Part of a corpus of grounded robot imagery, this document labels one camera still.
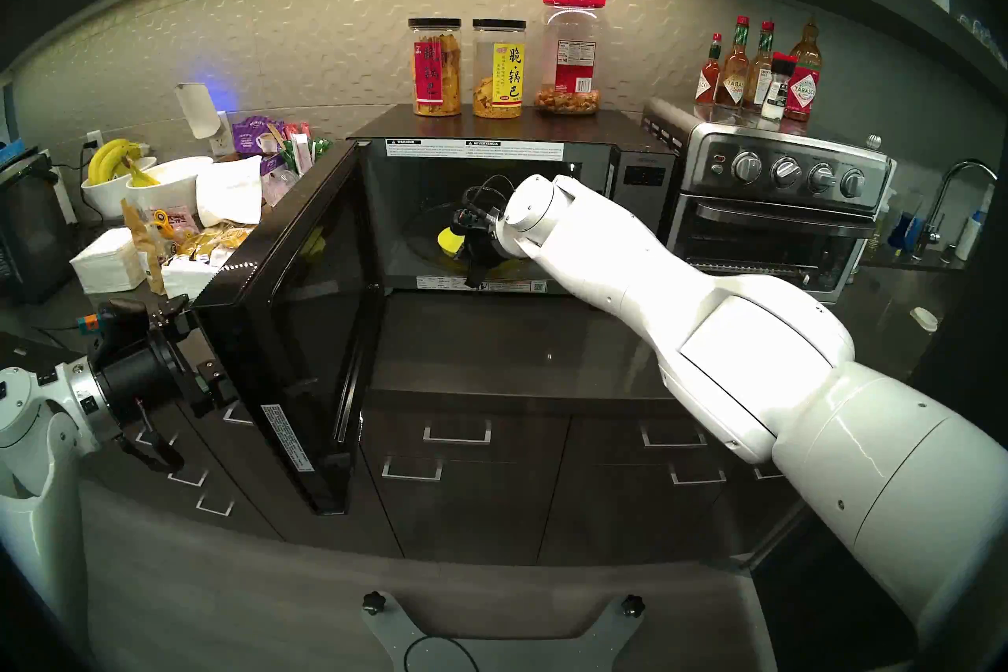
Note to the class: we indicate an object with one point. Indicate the large clear jar red lid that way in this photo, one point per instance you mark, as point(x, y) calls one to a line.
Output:
point(571, 56)

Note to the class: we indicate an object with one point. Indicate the glass microwave turntable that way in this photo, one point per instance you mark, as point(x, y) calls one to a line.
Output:
point(421, 237)

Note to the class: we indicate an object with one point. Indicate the white plug-in wall device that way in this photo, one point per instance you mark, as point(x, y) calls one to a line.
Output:
point(197, 111)

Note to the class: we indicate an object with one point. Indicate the black glass microwave door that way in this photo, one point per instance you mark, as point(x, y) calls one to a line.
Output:
point(299, 332)

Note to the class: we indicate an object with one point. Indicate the small red Tabasco bottle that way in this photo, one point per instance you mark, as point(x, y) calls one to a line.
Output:
point(707, 86)

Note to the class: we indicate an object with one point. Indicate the chrome sink faucet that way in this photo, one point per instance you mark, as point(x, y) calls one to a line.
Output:
point(932, 241)

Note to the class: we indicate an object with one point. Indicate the snack jar red label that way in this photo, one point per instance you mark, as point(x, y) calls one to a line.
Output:
point(433, 72)

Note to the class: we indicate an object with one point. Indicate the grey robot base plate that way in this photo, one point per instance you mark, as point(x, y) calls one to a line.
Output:
point(394, 635)

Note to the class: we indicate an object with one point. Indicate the white stick packets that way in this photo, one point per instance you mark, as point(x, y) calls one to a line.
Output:
point(302, 151)

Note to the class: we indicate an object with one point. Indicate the silver toaster oven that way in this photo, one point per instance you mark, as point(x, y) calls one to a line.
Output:
point(756, 222)

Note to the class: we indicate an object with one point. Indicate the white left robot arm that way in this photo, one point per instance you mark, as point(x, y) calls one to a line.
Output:
point(31, 489)

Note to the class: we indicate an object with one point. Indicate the brown paper packet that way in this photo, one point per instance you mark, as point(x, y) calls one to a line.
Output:
point(142, 241)

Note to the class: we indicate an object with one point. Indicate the large Tabasco bottle diamond label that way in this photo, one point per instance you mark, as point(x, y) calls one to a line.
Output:
point(802, 88)

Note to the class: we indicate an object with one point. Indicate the large white bowl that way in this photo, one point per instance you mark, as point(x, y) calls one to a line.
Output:
point(175, 184)

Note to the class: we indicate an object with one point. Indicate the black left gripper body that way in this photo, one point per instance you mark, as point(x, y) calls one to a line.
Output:
point(134, 379)

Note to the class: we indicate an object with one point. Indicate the small white bowl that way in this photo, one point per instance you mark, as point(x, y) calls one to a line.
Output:
point(101, 198)

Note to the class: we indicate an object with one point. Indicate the white wall outlet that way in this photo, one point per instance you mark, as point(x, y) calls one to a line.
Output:
point(94, 140)

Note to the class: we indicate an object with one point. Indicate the yellow banana bunch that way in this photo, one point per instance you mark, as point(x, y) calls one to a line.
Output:
point(106, 159)

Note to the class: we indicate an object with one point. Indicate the clear soap bottle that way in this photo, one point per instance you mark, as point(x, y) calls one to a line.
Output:
point(878, 237)

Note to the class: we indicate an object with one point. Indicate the purple snack packet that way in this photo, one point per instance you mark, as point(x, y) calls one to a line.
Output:
point(253, 135)

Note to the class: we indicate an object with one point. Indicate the snack jar yellow label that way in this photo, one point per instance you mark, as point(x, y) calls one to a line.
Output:
point(504, 76)

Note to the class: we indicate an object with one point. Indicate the white plastic bottle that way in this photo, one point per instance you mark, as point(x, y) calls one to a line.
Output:
point(972, 237)

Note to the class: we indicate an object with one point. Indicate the slim green-neck sauce bottle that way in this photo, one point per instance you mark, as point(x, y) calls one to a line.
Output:
point(758, 76)

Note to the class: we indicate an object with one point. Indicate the pink snack bag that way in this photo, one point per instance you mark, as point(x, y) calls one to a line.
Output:
point(175, 223)

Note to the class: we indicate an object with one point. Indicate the small white round lid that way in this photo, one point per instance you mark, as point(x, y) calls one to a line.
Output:
point(924, 318)

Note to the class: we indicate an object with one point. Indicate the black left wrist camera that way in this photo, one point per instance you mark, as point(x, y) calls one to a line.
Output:
point(118, 328)

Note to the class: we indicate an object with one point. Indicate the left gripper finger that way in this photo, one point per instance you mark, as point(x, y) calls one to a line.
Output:
point(213, 383)
point(172, 312)

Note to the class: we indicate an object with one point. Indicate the dark lower drawer cabinet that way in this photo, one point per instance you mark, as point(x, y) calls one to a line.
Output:
point(504, 513)

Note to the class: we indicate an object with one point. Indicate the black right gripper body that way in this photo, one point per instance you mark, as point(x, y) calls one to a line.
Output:
point(484, 253)

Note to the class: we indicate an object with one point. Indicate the white box of packaged cakes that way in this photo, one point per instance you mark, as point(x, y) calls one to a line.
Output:
point(205, 249)

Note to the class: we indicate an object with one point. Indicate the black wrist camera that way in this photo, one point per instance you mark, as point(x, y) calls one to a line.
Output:
point(118, 328)
point(471, 220)

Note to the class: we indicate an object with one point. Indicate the black base knob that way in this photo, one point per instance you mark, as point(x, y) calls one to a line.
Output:
point(374, 603)
point(634, 606)

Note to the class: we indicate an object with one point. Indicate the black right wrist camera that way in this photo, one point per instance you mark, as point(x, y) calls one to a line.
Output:
point(471, 220)

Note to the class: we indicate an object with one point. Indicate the green stick packets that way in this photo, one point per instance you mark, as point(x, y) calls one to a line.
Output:
point(320, 149)

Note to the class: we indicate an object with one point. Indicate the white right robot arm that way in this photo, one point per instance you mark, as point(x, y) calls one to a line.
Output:
point(748, 348)

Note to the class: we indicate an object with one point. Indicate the white napkin stack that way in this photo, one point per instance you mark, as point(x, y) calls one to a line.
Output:
point(102, 261)

